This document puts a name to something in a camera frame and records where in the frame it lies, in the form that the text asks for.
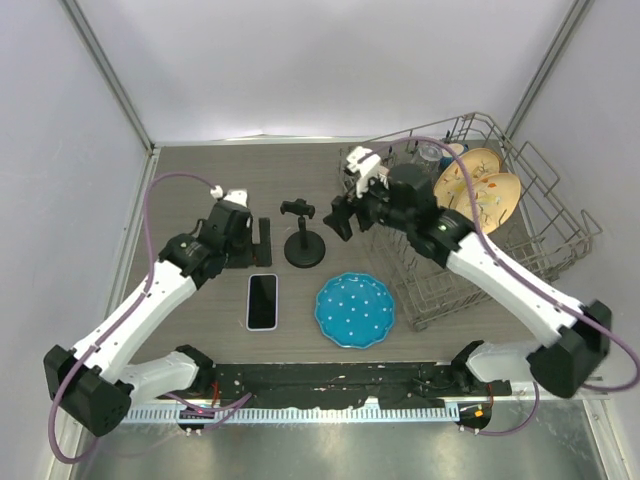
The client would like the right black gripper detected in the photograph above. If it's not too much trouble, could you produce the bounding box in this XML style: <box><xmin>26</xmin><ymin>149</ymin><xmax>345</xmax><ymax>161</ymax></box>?
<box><xmin>324</xmin><ymin>170</ymin><xmax>414</xmax><ymax>242</ymax></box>

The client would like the black phone stand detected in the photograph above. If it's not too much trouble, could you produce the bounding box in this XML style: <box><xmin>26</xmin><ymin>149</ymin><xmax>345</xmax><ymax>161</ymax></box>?
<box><xmin>280</xmin><ymin>198</ymin><xmax>326</xmax><ymax>269</ymax></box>

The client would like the smartphone with lilac case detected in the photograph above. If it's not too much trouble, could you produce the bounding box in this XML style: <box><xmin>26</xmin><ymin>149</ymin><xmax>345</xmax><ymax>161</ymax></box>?
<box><xmin>246</xmin><ymin>274</ymin><xmax>279</xmax><ymax>331</ymax></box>

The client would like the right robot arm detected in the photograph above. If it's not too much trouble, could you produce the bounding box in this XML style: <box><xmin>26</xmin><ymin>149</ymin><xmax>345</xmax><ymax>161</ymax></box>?
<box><xmin>323</xmin><ymin>164</ymin><xmax>612</xmax><ymax>399</ymax></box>

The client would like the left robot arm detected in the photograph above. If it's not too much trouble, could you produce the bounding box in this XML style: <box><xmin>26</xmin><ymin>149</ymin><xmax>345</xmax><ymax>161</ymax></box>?
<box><xmin>44</xmin><ymin>190</ymin><xmax>270</xmax><ymax>437</ymax></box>

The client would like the blue polka dot plate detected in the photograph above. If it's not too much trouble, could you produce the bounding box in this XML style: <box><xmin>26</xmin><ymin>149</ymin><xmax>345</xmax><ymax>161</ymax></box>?
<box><xmin>314</xmin><ymin>272</ymin><xmax>396</xmax><ymax>350</ymax></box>

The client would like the clear drinking glass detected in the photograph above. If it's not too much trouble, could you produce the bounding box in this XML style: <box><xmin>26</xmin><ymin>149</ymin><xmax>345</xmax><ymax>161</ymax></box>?
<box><xmin>411</xmin><ymin>142</ymin><xmax>443</xmax><ymax>174</ymax></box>

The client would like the rear tan decorated plate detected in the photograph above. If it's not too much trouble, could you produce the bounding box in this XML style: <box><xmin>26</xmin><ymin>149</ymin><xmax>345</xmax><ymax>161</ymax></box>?
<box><xmin>431</xmin><ymin>147</ymin><xmax>504</xmax><ymax>213</ymax></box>

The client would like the tan decorated plate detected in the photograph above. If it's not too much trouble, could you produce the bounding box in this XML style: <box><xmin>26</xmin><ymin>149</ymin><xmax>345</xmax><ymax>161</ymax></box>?
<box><xmin>473</xmin><ymin>173</ymin><xmax>522</xmax><ymax>234</ymax></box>
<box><xmin>431</xmin><ymin>147</ymin><xmax>504</xmax><ymax>213</ymax></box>

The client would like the blue ceramic cup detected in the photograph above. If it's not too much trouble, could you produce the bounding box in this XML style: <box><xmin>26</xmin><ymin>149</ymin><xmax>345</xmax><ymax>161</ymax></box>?
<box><xmin>443</xmin><ymin>142</ymin><xmax>468</xmax><ymax>158</ymax></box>

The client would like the front tan decorated plate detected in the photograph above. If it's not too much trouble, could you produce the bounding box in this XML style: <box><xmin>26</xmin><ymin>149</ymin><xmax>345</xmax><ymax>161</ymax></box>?
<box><xmin>473</xmin><ymin>173</ymin><xmax>522</xmax><ymax>234</ymax></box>

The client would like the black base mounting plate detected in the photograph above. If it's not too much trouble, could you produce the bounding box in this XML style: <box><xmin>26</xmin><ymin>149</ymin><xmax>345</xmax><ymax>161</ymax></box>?
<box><xmin>175</xmin><ymin>362</ymin><xmax>512</xmax><ymax>410</ymax></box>

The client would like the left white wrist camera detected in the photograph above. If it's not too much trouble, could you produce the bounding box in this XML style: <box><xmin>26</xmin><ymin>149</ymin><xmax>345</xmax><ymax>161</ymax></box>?
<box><xmin>209</xmin><ymin>185</ymin><xmax>249</xmax><ymax>208</ymax></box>

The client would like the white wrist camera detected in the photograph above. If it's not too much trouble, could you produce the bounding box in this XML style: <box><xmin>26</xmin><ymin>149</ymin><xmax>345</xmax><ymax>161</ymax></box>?
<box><xmin>344</xmin><ymin>146</ymin><xmax>389</xmax><ymax>198</ymax></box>
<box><xmin>209</xmin><ymin>185</ymin><xmax>249</xmax><ymax>208</ymax></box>

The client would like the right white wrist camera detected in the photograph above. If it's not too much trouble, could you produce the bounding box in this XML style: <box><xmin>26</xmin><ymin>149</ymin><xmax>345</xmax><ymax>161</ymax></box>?
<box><xmin>344</xmin><ymin>146</ymin><xmax>389</xmax><ymax>198</ymax></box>

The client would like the grey wire dish rack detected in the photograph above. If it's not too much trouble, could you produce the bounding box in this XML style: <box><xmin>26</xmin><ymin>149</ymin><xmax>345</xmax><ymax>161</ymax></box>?
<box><xmin>338</xmin><ymin>112</ymin><xmax>603</xmax><ymax>330</ymax></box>

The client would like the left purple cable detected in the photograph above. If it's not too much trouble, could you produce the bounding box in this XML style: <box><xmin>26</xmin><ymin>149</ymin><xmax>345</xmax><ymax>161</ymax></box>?
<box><xmin>48</xmin><ymin>172</ymin><xmax>224</xmax><ymax>465</ymax></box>

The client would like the white slotted cable duct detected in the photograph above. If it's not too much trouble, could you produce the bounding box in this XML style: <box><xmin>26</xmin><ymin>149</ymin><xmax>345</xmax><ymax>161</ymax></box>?
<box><xmin>122</xmin><ymin>399</ymin><xmax>459</xmax><ymax>425</ymax></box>

